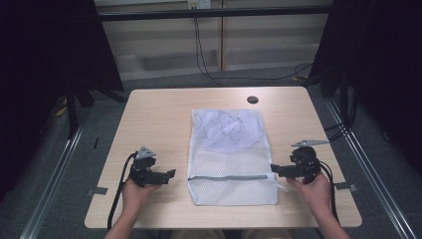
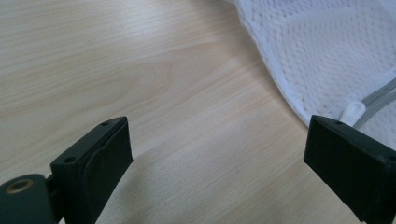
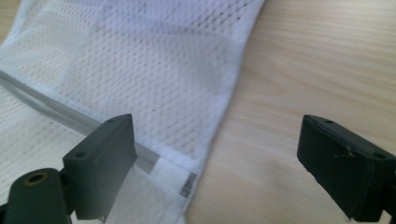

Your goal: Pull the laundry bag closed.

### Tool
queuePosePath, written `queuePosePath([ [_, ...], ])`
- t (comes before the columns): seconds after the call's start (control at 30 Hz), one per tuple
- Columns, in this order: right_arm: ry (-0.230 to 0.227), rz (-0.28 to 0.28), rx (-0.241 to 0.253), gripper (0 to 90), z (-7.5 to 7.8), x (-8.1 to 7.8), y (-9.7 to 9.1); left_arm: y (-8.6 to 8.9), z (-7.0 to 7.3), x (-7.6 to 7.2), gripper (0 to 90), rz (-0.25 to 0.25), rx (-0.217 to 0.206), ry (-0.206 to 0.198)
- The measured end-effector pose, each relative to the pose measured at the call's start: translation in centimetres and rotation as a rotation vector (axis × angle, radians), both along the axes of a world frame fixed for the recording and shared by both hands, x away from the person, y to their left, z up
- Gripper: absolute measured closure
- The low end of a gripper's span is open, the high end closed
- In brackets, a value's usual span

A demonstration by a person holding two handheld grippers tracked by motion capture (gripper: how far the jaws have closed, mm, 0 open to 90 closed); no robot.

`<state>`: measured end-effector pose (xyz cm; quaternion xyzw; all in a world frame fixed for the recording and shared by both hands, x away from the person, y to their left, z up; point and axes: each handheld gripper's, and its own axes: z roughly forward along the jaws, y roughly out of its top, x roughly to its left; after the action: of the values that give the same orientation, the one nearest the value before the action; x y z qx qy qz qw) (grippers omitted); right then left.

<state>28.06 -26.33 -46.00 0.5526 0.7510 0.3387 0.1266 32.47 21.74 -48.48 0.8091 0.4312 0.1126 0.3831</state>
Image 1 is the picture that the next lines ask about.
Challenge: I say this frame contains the black wall cables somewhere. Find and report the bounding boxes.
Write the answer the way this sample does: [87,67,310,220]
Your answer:
[192,16,314,88]

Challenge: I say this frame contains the person's right hand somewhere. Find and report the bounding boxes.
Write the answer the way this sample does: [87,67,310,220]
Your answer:
[287,173,332,218]

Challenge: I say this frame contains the white crumpled cloth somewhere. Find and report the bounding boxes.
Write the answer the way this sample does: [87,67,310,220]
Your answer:
[198,111,264,150]

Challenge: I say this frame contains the hand-held gripper black cable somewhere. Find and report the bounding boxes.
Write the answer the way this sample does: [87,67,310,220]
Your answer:
[106,151,138,232]
[317,159,340,223]

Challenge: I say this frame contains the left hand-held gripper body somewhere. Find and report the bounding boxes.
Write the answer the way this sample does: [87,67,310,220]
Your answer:
[128,145,160,188]

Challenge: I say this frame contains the metal floor rail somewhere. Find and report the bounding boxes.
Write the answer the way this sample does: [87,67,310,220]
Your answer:
[323,97,418,239]
[19,114,88,239]

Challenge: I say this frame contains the black metal stand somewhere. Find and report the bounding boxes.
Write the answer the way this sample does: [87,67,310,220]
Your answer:
[64,79,98,140]

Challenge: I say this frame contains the right hand-held gripper black cable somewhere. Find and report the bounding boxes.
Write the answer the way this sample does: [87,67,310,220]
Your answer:
[317,159,340,223]

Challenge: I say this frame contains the black floor cables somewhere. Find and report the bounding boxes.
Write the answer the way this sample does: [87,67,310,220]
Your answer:
[322,88,358,142]

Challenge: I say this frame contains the left hand-held gripper black cable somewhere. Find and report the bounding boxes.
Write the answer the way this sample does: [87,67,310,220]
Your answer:
[106,151,138,232]

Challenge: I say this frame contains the person's left hand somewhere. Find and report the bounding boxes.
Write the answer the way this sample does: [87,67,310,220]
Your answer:
[121,178,162,213]

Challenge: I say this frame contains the white mesh laundry bag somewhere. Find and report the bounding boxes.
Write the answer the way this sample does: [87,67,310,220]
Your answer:
[186,109,289,207]

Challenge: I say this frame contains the grey tape strip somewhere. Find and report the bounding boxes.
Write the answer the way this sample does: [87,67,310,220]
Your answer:
[85,186,109,197]
[333,181,359,193]

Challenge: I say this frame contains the white wall socket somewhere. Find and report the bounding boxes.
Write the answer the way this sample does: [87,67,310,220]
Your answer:
[186,0,213,10]

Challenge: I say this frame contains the black horizontal bar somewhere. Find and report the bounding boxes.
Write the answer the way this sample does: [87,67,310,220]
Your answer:
[98,5,333,23]

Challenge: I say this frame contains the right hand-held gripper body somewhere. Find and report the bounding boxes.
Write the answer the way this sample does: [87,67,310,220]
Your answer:
[290,138,330,184]

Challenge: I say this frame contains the black curtain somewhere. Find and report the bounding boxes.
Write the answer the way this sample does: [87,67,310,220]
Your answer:
[0,0,125,202]
[308,0,422,175]

